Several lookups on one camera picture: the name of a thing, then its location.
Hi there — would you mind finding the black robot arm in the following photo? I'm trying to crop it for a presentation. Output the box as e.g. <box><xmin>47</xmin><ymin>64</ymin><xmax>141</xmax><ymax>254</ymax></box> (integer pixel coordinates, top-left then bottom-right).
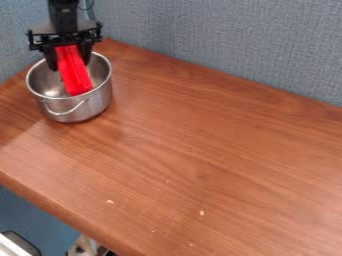
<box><xmin>25</xmin><ymin>0</ymin><xmax>103</xmax><ymax>71</ymax></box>

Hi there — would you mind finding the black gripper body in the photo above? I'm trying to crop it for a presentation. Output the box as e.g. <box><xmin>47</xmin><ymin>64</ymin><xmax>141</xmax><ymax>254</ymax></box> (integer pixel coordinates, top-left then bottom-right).
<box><xmin>25</xmin><ymin>6</ymin><xmax>103</xmax><ymax>51</ymax></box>

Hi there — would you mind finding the metal pot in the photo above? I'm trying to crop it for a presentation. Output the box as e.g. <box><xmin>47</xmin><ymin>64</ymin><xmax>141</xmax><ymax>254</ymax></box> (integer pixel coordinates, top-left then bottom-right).
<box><xmin>25</xmin><ymin>52</ymin><xmax>113</xmax><ymax>123</ymax></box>

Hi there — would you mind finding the grey device below table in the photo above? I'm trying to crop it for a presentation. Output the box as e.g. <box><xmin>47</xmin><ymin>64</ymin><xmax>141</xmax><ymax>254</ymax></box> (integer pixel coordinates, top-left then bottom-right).
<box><xmin>0</xmin><ymin>231</ymin><xmax>41</xmax><ymax>256</ymax></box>

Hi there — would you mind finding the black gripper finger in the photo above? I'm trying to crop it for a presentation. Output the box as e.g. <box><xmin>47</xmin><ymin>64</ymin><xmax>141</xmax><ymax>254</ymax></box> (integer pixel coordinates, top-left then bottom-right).
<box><xmin>43</xmin><ymin>47</ymin><xmax>57</xmax><ymax>71</ymax></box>
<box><xmin>77</xmin><ymin>42</ymin><xmax>92</xmax><ymax>64</ymax></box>

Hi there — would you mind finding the red plastic block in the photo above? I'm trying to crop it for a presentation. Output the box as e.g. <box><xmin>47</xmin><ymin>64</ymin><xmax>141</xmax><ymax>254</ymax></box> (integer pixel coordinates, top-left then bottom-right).
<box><xmin>55</xmin><ymin>45</ymin><xmax>93</xmax><ymax>96</ymax></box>

